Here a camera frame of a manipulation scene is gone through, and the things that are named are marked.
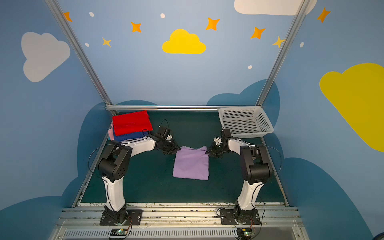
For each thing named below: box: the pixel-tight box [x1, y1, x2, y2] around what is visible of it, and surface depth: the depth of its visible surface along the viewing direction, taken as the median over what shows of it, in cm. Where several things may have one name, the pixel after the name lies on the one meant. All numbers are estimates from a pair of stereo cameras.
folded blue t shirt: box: [113, 128, 150, 142], surface depth 103 cm
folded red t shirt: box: [112, 110, 153, 136], surface depth 110 cm
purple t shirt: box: [172, 145, 210, 181], surface depth 92 cm
